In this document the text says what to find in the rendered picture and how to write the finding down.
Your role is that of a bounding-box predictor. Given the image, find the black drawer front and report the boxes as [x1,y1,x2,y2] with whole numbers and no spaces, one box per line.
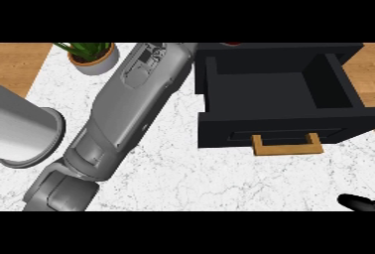
[196,106,375,150]

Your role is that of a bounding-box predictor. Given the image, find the green plant in grey pot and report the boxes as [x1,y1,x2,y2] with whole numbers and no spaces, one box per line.
[51,42,121,76]

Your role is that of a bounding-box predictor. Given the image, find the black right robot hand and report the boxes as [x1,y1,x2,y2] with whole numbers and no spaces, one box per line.
[336,193,375,212]

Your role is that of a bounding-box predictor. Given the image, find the black drawer box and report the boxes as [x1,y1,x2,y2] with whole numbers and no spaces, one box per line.
[204,53,366,116]

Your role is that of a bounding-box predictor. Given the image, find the black wooden cabinet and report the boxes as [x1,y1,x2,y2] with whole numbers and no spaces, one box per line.
[193,42,366,95]

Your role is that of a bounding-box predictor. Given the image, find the grey metal cylinder container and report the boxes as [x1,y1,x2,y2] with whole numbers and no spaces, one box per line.
[0,84,68,170]

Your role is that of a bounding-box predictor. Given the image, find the light wooden drawer handle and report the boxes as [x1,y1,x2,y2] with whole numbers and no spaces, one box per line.
[251,132,325,157]

